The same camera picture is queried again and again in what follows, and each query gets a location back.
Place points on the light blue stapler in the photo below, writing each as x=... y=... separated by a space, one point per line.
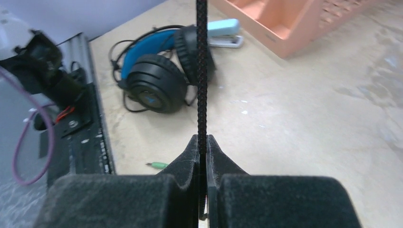
x=224 y=33

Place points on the peach plastic file organizer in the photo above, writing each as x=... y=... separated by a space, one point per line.
x=286 y=26

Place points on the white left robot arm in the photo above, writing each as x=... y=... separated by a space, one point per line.
x=36 y=61

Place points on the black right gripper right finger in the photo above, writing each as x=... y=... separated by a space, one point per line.
x=237 y=199

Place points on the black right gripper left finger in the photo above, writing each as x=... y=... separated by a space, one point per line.
x=168 y=199

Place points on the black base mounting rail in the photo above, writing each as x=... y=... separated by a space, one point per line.
x=80 y=145

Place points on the black and blue headphones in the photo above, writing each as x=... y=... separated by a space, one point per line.
x=159 y=67

